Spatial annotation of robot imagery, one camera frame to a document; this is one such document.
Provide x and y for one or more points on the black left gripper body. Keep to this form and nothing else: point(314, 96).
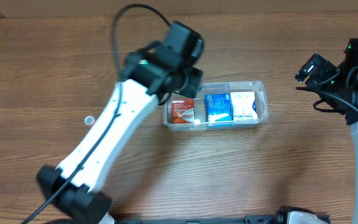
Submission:
point(192, 82)

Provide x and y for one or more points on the orange vitamin tube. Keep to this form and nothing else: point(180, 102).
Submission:
point(89, 120)

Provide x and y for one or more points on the blue VapoDrops box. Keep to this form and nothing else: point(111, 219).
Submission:
point(218, 107)

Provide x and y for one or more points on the red Panadol box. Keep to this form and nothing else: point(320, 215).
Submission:
point(183, 111)

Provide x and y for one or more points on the clear plastic container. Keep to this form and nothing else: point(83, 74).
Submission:
point(201, 123)

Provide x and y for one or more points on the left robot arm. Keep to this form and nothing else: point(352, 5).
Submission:
point(150, 73)

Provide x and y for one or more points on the white medicine box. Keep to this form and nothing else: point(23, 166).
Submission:
point(244, 106)

